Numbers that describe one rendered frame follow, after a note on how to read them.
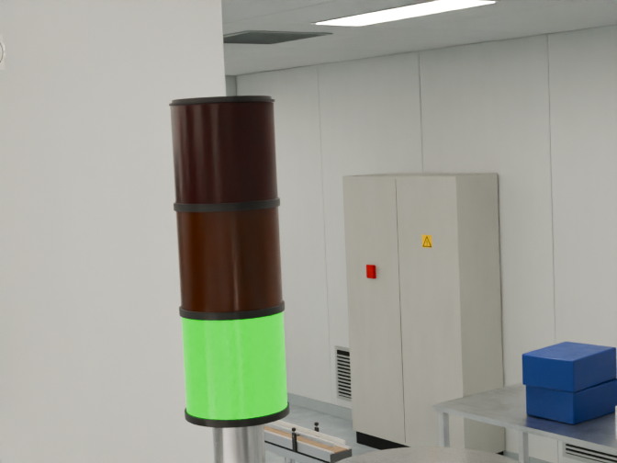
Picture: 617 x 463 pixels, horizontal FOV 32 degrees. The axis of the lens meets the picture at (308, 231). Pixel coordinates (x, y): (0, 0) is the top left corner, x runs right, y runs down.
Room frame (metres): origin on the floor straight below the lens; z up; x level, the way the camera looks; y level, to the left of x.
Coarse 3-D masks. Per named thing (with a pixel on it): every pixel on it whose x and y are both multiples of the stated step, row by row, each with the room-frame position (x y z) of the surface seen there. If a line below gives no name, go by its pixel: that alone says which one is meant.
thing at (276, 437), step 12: (264, 432) 5.17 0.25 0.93; (276, 432) 5.16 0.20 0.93; (288, 432) 5.06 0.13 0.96; (300, 432) 5.13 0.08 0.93; (312, 432) 5.01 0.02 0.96; (264, 444) 5.17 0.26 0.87; (276, 444) 5.09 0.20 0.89; (288, 444) 5.02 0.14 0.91; (300, 444) 4.94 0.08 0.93; (312, 444) 4.93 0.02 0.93; (324, 444) 4.84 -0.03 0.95; (336, 444) 4.90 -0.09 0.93; (288, 456) 5.02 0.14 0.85; (300, 456) 4.94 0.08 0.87; (312, 456) 4.87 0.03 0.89; (324, 456) 4.80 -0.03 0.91; (336, 456) 4.78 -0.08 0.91; (348, 456) 4.83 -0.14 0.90
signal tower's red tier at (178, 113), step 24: (192, 120) 0.50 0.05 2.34; (216, 120) 0.49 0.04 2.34; (240, 120) 0.49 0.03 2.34; (264, 120) 0.50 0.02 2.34; (192, 144) 0.50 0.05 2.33; (216, 144) 0.49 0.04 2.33; (240, 144) 0.49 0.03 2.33; (264, 144) 0.50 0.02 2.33; (192, 168) 0.50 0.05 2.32; (216, 168) 0.49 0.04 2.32; (240, 168) 0.49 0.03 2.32; (264, 168) 0.50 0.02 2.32; (192, 192) 0.50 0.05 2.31; (216, 192) 0.49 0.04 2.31; (240, 192) 0.49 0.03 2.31; (264, 192) 0.50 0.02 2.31
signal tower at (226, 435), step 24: (216, 96) 0.49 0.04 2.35; (240, 96) 0.50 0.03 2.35; (264, 96) 0.51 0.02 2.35; (192, 312) 0.50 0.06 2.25; (216, 312) 0.49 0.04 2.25; (240, 312) 0.49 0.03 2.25; (264, 312) 0.50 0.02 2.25; (288, 408) 0.51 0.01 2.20; (216, 432) 0.51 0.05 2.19; (240, 432) 0.50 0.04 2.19; (216, 456) 0.51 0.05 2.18; (240, 456) 0.50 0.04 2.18; (264, 456) 0.52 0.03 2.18
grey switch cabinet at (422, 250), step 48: (384, 192) 7.81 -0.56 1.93; (432, 192) 7.41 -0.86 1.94; (480, 192) 7.37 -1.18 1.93; (384, 240) 7.83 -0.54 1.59; (432, 240) 7.43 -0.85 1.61; (480, 240) 7.36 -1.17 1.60; (384, 288) 7.85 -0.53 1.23; (432, 288) 7.44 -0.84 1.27; (480, 288) 7.36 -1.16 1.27; (384, 336) 7.86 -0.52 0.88; (432, 336) 7.45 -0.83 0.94; (480, 336) 7.35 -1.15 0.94; (384, 384) 7.88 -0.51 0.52; (432, 384) 7.47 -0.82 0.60; (480, 384) 7.34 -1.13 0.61; (384, 432) 7.89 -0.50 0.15; (432, 432) 7.48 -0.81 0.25; (480, 432) 7.33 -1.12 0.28
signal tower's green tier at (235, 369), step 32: (192, 320) 0.50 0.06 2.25; (256, 320) 0.50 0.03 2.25; (192, 352) 0.50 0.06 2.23; (224, 352) 0.49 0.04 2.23; (256, 352) 0.50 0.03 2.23; (192, 384) 0.50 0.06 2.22; (224, 384) 0.49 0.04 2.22; (256, 384) 0.50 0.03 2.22; (224, 416) 0.49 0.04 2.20; (256, 416) 0.50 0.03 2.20
